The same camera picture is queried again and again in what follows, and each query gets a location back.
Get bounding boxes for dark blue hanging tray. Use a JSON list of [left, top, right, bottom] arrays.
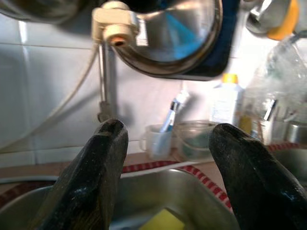
[[182, 0, 240, 81]]

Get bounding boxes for yellow green scouring sponge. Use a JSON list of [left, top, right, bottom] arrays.
[[138, 208, 185, 230]]

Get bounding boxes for beige tap diverter valve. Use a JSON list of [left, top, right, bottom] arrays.
[[92, 1, 147, 47]]

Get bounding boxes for clear plastic pail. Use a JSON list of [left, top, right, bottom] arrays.
[[175, 121, 216, 161]]

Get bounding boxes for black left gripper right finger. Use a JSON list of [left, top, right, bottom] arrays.
[[208, 123, 307, 230]]

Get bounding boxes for hanging steel pot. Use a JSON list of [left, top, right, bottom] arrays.
[[0, 0, 96, 24]]

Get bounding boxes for hanging steel wok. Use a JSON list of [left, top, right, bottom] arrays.
[[115, 0, 224, 76]]

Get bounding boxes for small steel cup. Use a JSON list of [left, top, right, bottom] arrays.
[[286, 122, 307, 144]]

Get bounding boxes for white ionizer water hose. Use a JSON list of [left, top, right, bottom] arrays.
[[0, 44, 100, 150]]

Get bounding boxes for chrome wall tap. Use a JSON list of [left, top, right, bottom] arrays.
[[97, 43, 118, 122]]

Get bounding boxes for blue toothbrush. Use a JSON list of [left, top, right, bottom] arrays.
[[159, 99, 179, 134]]

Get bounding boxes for clear plastic bag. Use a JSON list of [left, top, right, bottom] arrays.
[[244, 31, 307, 125]]

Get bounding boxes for hanging steel ladle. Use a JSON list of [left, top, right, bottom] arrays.
[[246, 0, 288, 33]]

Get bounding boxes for clear toothbrush cup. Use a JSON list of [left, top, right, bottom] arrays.
[[140, 124, 176, 160]]

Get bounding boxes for stainless steel sink basin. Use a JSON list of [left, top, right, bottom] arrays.
[[0, 167, 240, 230], [273, 146, 307, 187]]

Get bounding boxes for white detergent bottle yellow cap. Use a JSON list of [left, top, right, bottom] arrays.
[[211, 73, 245, 125]]

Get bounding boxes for orange yellow plastic utensil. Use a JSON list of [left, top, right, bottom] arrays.
[[267, 0, 300, 40]]

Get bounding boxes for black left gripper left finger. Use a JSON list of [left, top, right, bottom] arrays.
[[31, 118, 130, 230]]

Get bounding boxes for plain yellow sponge block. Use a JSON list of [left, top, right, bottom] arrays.
[[239, 115, 252, 135]]

